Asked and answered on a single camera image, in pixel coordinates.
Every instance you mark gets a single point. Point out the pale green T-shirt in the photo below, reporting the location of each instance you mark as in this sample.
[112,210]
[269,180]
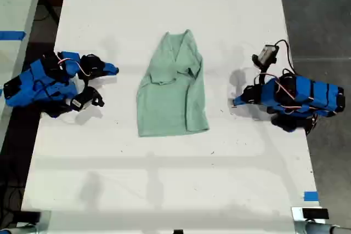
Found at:
[167,102]

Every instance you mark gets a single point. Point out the long blue tape strip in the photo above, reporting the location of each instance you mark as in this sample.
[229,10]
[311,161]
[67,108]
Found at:
[12,35]

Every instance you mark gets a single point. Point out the small blue tape square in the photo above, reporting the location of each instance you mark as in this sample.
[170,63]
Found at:
[311,196]

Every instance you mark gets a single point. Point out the black grey camera box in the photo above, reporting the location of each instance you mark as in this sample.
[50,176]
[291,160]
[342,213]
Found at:
[267,53]

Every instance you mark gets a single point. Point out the white metal table bracket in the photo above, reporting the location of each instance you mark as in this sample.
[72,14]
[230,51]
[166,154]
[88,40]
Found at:
[296,217]

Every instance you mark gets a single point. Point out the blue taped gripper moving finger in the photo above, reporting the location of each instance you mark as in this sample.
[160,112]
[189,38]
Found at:
[111,72]
[242,103]

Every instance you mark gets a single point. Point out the black camera box with label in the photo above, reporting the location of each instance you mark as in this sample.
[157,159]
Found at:
[82,99]

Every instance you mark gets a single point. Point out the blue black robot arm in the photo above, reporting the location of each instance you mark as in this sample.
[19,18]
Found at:
[33,80]
[307,94]

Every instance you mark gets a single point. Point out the small black box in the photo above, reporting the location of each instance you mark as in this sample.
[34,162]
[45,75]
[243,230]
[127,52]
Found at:
[27,217]
[315,213]

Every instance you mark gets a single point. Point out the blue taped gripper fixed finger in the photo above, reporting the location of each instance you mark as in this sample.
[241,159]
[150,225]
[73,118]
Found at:
[111,67]
[240,98]

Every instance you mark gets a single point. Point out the grey round pipe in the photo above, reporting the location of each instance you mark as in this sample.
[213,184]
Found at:
[321,228]

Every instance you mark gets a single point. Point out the short black camera stalk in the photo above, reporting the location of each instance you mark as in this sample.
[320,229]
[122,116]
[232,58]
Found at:
[87,83]
[262,73]

